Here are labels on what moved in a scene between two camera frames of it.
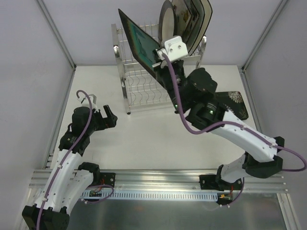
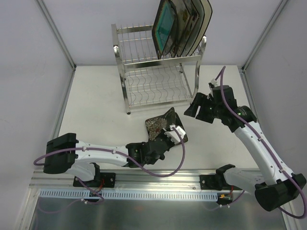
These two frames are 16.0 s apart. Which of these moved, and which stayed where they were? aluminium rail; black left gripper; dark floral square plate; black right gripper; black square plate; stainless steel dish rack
Moved: black left gripper; dark floral square plate; black square plate; black right gripper
Stayed: aluminium rail; stainless steel dish rack
